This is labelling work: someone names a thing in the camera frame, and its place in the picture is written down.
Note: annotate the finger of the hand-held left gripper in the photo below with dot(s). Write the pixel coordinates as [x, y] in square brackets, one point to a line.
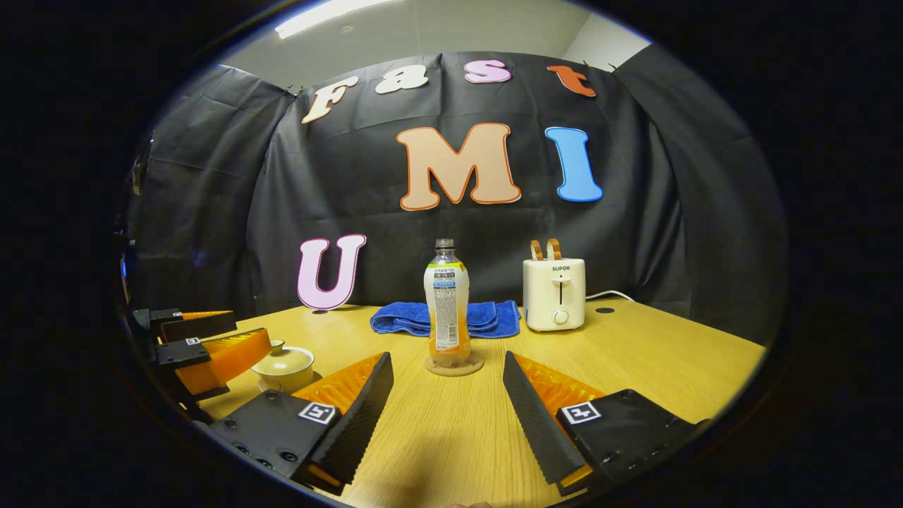
[226, 360]
[201, 327]

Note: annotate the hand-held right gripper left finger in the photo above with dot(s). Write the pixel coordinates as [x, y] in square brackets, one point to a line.
[363, 416]

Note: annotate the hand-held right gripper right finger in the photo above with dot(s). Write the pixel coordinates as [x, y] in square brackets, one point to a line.
[536, 423]

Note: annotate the cream white teacup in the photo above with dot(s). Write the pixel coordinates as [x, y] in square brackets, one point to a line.
[282, 374]

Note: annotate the round cork coaster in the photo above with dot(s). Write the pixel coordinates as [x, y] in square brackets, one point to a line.
[476, 365]

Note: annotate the clear water bottle orange drink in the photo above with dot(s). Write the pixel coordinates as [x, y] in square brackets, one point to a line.
[446, 303]

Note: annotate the blue folded towel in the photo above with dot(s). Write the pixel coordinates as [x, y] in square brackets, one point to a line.
[494, 317]

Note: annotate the white toaster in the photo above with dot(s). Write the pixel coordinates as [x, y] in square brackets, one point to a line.
[554, 296]

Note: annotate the toasted bread slice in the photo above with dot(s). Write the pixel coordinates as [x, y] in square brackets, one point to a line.
[537, 250]
[554, 249]

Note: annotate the black backdrop cloth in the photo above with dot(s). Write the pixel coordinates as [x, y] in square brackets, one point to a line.
[635, 233]

